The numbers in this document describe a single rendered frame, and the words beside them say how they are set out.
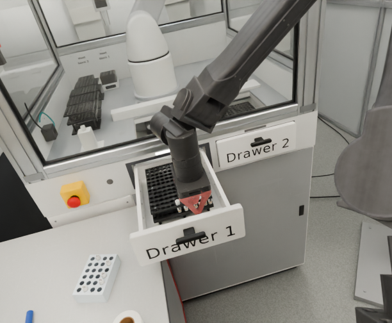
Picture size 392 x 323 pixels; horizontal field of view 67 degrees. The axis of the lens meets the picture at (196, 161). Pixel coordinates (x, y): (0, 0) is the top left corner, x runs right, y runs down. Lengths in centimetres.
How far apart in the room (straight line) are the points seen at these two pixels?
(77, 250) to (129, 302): 28
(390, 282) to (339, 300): 141
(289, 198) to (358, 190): 103
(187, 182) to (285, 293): 120
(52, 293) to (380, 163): 87
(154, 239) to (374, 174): 57
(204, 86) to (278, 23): 15
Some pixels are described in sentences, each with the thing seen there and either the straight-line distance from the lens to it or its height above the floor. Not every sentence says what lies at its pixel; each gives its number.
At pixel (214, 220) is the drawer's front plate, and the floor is 91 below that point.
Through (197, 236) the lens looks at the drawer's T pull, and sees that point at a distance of 72.
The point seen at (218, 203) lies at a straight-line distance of 90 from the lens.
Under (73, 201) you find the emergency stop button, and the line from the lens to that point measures 101.
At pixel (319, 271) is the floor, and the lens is 179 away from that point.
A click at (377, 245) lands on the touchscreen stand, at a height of 4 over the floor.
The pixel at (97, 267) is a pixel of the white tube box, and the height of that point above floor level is 80.
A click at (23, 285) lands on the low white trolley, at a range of 105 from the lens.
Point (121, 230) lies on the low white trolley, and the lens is 102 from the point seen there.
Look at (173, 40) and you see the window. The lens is 90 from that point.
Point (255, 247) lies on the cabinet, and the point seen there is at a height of 32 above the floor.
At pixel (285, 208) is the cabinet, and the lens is 135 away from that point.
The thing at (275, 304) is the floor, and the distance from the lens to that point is 166.
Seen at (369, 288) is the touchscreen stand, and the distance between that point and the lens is 175.
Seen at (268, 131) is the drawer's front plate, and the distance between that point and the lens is 105.
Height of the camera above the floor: 145
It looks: 34 degrees down
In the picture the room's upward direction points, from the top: 11 degrees counter-clockwise
